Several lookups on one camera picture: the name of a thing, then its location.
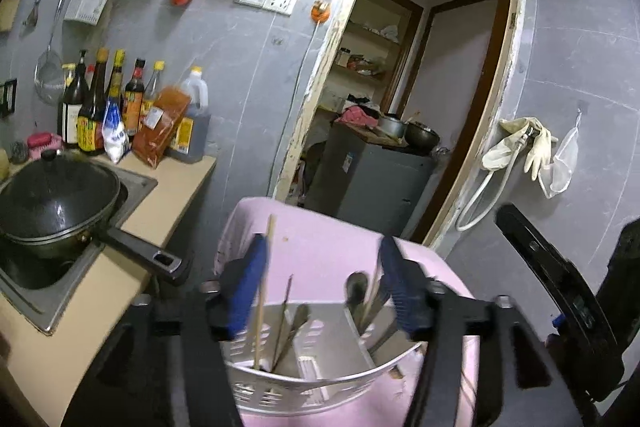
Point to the grey scouring pad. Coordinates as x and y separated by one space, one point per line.
17 152

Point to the orange wall plug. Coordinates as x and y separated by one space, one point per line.
320 11

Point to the dark metal bowl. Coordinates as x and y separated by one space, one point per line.
422 137

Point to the pink scrubber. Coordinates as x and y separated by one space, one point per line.
45 144

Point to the dark bottle with red cap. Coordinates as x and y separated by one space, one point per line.
134 102

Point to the plain metal spoon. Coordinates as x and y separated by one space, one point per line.
356 289

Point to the clear bottle with yellow cap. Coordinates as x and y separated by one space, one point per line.
152 92

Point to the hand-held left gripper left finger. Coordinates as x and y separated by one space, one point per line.
250 277

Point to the dark chopstick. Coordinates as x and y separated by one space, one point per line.
284 322

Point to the grey cabinet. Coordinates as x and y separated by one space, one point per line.
370 177

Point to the metal pot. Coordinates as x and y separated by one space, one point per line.
391 127

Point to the steel sink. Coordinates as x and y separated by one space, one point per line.
30 287

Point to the orange-brown spice packet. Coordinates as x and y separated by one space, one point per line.
161 127

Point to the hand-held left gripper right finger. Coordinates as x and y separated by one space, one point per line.
400 287

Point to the cream rubber gloves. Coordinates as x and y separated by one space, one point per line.
520 142

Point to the hanging mesh strainer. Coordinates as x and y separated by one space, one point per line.
50 77

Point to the wooden door frame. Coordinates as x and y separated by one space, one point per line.
310 107

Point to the dark bottle with yellow cap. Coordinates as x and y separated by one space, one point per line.
116 77

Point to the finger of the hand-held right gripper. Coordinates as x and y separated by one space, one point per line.
525 237

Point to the dark bottle with black cap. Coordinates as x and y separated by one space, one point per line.
72 112

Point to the black wall socket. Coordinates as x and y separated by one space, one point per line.
7 97

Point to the black wok with lid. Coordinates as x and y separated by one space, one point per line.
55 202

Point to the clear plastic bag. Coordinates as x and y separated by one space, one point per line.
562 162

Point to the wooden shelf unit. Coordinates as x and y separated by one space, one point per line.
370 52

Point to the large vinegar jug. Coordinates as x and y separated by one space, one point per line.
195 127

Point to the white plastic utensil holder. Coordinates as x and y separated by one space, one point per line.
320 382

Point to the dark bottle with brown cap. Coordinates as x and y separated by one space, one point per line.
94 117

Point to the red cloth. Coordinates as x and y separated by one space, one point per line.
357 116

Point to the light wooden chopstick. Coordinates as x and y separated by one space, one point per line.
261 322
371 292

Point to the white and blue salt bag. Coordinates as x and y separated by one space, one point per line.
116 137

